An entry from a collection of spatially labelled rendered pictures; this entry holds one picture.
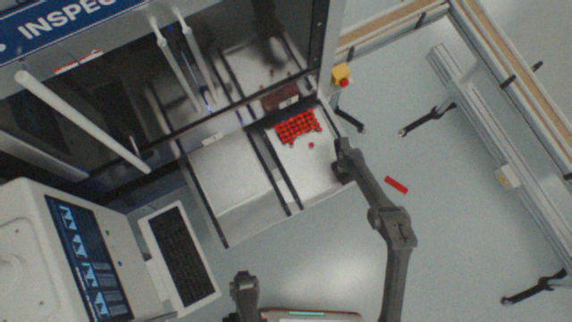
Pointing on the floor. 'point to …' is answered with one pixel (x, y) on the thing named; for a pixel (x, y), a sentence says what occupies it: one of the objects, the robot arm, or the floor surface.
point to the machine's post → (334, 13)
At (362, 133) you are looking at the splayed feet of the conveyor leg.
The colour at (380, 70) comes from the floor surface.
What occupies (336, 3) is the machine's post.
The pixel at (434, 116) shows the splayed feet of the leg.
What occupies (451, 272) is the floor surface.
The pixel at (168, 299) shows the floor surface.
